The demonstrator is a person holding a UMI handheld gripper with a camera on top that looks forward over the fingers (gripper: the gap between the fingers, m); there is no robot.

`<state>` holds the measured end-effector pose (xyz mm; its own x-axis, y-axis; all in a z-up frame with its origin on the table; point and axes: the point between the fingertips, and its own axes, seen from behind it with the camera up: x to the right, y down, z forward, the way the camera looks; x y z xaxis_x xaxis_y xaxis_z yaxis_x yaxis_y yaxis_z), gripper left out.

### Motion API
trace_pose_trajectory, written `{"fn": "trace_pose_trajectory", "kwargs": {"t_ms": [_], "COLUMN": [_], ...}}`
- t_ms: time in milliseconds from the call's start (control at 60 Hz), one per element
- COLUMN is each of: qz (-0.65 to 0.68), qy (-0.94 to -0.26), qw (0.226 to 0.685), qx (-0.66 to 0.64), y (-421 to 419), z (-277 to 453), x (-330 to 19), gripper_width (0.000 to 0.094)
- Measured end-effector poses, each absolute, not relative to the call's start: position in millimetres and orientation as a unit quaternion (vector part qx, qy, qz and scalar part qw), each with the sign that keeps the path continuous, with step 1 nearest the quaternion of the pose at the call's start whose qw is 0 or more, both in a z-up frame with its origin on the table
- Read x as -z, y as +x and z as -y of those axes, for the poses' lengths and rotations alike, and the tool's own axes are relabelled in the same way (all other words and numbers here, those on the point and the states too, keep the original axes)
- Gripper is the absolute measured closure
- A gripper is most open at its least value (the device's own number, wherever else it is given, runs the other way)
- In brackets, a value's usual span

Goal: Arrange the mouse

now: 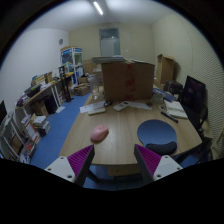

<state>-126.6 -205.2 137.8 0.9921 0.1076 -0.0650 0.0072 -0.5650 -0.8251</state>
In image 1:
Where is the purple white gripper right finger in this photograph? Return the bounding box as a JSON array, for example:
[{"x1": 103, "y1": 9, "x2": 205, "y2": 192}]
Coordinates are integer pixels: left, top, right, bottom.
[{"x1": 134, "y1": 144, "x2": 182, "y2": 185}]

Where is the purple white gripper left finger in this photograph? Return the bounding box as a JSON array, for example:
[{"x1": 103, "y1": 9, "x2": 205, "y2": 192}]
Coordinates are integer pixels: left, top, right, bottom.
[{"x1": 45, "y1": 145, "x2": 95, "y2": 186}]

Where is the blue round mouse pad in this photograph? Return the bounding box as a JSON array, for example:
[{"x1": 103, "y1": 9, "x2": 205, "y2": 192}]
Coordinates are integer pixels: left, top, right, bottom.
[{"x1": 137, "y1": 119, "x2": 177, "y2": 155}]

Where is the pink computer mouse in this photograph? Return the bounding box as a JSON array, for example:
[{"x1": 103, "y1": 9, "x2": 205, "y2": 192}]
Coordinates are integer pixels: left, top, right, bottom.
[{"x1": 90, "y1": 125, "x2": 109, "y2": 141}]

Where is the black marker pen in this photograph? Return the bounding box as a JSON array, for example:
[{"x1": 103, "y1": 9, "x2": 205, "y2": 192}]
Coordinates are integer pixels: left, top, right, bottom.
[{"x1": 161, "y1": 111, "x2": 178, "y2": 123}]

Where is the stack of books on floor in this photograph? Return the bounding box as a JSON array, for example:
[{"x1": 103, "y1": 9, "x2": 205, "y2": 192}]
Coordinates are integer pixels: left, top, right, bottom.
[{"x1": 33, "y1": 115, "x2": 50, "y2": 137}]

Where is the white shelving rack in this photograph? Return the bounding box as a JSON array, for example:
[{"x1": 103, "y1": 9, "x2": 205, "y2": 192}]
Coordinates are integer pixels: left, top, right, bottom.
[{"x1": 0, "y1": 113, "x2": 36, "y2": 164}]

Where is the white paper on table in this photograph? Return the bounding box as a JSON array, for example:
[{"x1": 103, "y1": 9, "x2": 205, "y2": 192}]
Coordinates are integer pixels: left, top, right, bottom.
[{"x1": 127, "y1": 101, "x2": 152, "y2": 110}]

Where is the open white notebook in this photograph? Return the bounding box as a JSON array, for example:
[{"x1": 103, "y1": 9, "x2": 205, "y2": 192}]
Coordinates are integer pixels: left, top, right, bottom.
[{"x1": 164, "y1": 100, "x2": 188, "y2": 119}]

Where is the white keyboard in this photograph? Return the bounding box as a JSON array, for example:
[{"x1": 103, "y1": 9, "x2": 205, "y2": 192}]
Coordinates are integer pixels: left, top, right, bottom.
[{"x1": 88, "y1": 107, "x2": 106, "y2": 116}]

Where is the white remote control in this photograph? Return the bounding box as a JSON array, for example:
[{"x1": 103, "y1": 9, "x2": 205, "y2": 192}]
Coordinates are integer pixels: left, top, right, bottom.
[{"x1": 113, "y1": 101, "x2": 129, "y2": 112}]

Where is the long side desk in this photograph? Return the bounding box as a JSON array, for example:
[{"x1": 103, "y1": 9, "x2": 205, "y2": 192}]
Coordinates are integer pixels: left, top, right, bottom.
[{"x1": 16, "y1": 74, "x2": 70, "y2": 115}]

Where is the open cardboard box on floor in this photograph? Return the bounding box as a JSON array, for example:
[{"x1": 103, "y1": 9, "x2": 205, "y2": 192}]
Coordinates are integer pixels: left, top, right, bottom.
[{"x1": 74, "y1": 84, "x2": 90, "y2": 96}]

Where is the black office chair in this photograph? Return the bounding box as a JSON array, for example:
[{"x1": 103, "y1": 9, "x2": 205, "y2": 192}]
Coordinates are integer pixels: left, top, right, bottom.
[{"x1": 180, "y1": 75, "x2": 209, "y2": 134}]

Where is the large brown cardboard box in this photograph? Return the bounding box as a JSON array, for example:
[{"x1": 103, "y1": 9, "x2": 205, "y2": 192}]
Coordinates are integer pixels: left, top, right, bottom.
[{"x1": 102, "y1": 62, "x2": 154, "y2": 102}]

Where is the white door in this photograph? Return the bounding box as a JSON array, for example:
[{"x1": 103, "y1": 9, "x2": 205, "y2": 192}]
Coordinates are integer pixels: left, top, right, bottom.
[{"x1": 99, "y1": 28, "x2": 120, "y2": 57}]

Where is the ceiling light strip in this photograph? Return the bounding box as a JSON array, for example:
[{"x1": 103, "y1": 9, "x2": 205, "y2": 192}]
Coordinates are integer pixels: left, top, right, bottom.
[{"x1": 93, "y1": 1, "x2": 104, "y2": 15}]

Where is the tall cardboard box by wall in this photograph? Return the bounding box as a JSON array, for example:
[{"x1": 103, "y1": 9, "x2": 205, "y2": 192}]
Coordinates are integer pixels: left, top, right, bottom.
[{"x1": 156, "y1": 54, "x2": 175, "y2": 84}]

